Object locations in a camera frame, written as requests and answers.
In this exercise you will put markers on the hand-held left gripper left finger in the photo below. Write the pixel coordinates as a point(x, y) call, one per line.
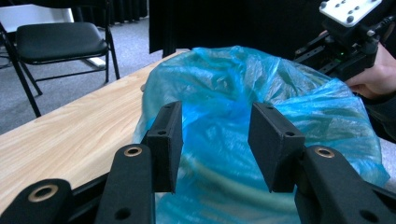
point(166, 146)

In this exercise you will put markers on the pleated black curtain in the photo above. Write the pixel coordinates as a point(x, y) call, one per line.
point(118, 11)

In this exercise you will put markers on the large dark curtain panel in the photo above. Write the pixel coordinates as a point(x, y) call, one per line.
point(233, 25)

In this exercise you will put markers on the blue plastic bag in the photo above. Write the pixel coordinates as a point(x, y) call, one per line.
point(224, 93)

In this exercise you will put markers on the green plastic bin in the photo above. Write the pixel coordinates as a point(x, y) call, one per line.
point(236, 188)

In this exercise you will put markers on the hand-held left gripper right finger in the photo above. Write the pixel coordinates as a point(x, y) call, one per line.
point(274, 149)

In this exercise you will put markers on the black folding chair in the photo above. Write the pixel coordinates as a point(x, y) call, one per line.
point(59, 43)

